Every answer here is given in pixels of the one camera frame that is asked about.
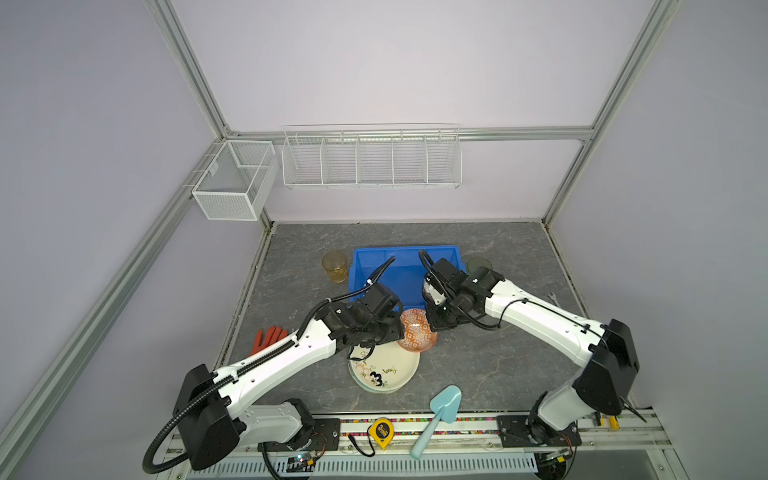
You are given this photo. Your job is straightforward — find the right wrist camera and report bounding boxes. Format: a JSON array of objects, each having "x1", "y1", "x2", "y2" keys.
[{"x1": 422, "y1": 279, "x2": 446, "y2": 306}]

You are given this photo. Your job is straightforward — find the cream floral plate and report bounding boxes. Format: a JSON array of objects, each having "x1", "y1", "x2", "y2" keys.
[{"x1": 348, "y1": 341, "x2": 421, "y2": 394}]

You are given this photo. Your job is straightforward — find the red work glove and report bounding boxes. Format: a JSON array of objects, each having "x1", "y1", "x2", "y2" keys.
[{"x1": 250, "y1": 326, "x2": 291, "y2": 355}]

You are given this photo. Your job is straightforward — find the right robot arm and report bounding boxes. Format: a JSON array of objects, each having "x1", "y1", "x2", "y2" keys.
[{"x1": 418, "y1": 250, "x2": 640, "y2": 445}]

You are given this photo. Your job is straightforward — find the teal plastic shovel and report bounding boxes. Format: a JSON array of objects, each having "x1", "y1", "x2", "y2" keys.
[{"x1": 409, "y1": 385, "x2": 462, "y2": 460}]

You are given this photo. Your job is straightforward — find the orange patterned bowl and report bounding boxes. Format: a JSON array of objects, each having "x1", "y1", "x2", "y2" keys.
[{"x1": 397, "y1": 308, "x2": 438, "y2": 353}]

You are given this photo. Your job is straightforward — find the blue plastic bin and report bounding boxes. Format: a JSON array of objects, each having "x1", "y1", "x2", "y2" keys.
[{"x1": 348, "y1": 245, "x2": 466, "y2": 309}]

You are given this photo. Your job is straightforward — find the yellow tape measure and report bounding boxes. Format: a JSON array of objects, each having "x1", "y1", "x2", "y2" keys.
[{"x1": 367, "y1": 418, "x2": 395, "y2": 450}]

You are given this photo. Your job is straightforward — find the green glass cup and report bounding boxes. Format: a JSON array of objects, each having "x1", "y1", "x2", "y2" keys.
[{"x1": 466, "y1": 256, "x2": 493, "y2": 275}]

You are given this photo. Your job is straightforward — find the white mesh basket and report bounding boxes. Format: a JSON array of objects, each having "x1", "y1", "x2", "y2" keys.
[{"x1": 192, "y1": 140, "x2": 279, "y2": 222}]

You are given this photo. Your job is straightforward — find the white wire rack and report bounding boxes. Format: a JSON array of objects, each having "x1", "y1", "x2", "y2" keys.
[{"x1": 282, "y1": 123, "x2": 463, "y2": 189}]

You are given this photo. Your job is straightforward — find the green rimmed bottom plate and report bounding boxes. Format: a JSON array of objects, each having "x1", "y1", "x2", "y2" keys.
[{"x1": 348, "y1": 362, "x2": 417, "y2": 394}]

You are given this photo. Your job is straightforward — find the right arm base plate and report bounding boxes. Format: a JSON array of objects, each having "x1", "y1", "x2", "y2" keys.
[{"x1": 496, "y1": 414, "x2": 582, "y2": 448}]

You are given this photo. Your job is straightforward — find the amber glass cup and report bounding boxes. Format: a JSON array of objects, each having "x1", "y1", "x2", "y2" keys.
[{"x1": 321, "y1": 250, "x2": 349, "y2": 284}]

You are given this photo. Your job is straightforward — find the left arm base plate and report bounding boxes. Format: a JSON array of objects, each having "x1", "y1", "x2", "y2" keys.
[{"x1": 266, "y1": 417, "x2": 341, "y2": 452}]

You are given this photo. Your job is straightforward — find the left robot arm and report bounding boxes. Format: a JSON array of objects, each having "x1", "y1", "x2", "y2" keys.
[{"x1": 142, "y1": 258, "x2": 404, "y2": 475}]

